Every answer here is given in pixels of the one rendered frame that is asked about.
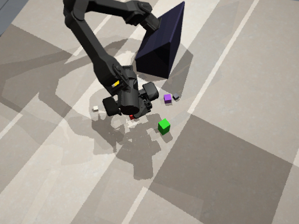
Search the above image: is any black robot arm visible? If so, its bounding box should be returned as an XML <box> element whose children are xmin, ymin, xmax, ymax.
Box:
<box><xmin>63</xmin><ymin>0</ymin><xmax>162</xmax><ymax>119</ymax></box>

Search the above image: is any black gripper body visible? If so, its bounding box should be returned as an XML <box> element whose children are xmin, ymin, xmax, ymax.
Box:
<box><xmin>102</xmin><ymin>82</ymin><xmax>159</xmax><ymax>116</ymax></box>

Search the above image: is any purple block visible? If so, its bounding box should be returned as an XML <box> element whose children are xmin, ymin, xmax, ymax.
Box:
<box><xmin>164</xmin><ymin>94</ymin><xmax>172</xmax><ymax>104</ymax></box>

